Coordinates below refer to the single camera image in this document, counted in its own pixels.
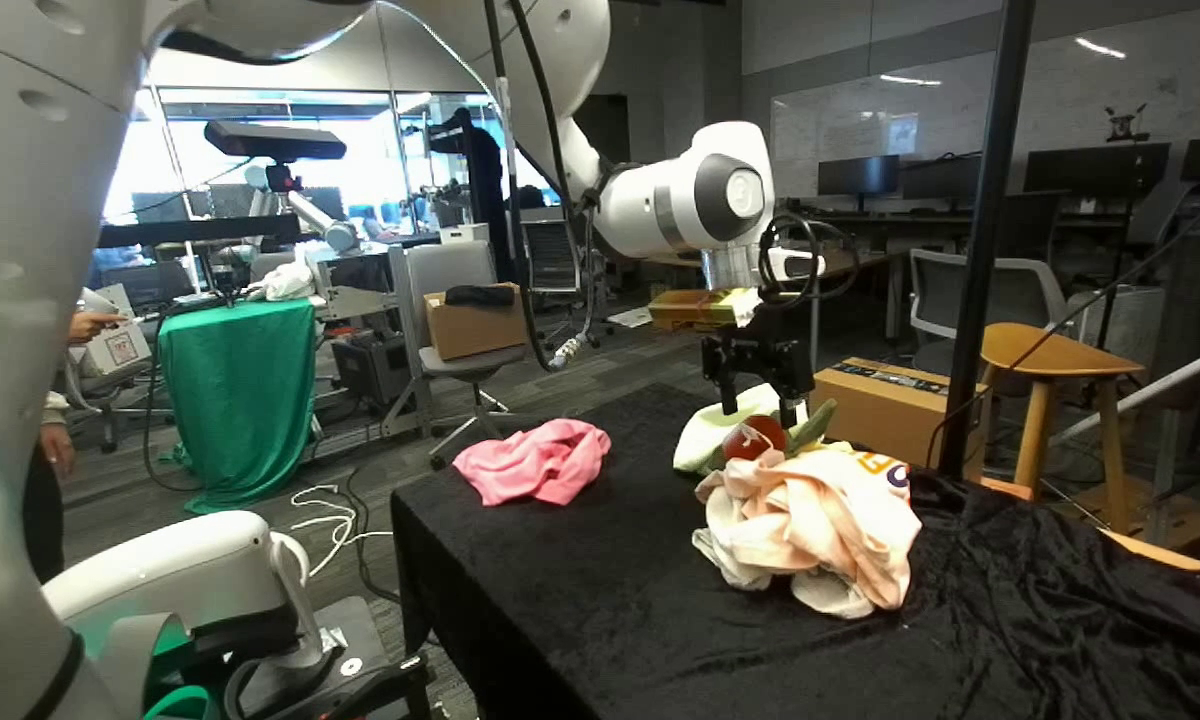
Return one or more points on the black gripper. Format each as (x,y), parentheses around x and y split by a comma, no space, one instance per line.
(779,361)

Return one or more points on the red plush radish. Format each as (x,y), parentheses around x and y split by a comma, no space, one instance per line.
(766,432)

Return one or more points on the pale green white towel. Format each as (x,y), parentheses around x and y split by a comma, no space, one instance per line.
(710,428)

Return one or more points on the peach printed t-shirt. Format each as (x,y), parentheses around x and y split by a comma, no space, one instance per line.
(842,501)

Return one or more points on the pink towel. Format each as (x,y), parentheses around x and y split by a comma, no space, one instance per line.
(549,461)

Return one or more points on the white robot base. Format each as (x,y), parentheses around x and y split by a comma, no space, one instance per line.
(80,643)

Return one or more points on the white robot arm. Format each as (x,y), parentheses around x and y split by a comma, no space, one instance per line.
(546,64)

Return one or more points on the cardboard box on floor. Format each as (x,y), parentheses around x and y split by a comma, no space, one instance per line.
(884,404)

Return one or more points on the white t-shirt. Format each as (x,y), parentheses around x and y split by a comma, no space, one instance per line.
(756,551)

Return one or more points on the wooden stool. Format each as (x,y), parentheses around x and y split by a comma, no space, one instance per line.
(1045,361)

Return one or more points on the black velvet table cloth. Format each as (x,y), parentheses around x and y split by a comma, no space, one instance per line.
(603,610)

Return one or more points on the green draped cloth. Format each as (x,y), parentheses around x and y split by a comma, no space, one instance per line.
(240,385)

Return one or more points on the person at left edge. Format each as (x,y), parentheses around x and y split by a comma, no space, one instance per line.
(40,504)

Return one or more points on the gold wrist camera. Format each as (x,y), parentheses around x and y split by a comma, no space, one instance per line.
(696,309)

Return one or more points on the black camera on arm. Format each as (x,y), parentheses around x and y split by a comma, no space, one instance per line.
(280,150)

